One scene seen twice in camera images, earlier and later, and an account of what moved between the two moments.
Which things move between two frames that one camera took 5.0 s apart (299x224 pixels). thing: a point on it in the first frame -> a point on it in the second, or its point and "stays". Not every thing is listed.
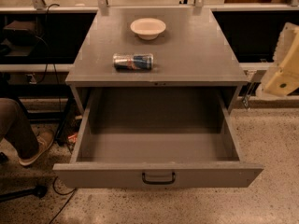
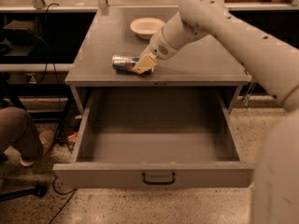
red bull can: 123,62 stays
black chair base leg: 39,191 stays
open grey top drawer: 155,137 stays
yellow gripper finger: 282,77 -> 160,49
